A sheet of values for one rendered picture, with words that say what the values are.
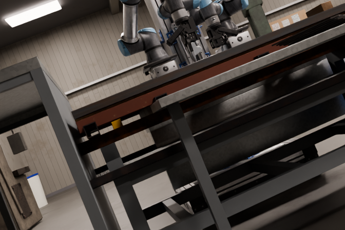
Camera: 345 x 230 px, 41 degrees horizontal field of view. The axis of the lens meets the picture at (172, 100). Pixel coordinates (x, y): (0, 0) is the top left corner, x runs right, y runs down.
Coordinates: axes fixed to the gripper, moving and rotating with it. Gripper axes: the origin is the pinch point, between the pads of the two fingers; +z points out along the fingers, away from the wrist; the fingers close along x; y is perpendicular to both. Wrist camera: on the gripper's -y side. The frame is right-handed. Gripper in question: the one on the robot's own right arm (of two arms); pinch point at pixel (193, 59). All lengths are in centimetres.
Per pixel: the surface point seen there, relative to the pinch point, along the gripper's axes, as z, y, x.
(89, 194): 35, -66, -55
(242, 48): 6.8, 11.4, -36.9
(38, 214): 78, -180, 500
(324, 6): 2, 60, -23
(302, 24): 7, 40, -37
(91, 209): 40, -67, -55
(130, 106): 11, -40, -37
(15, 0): -321, -108, 742
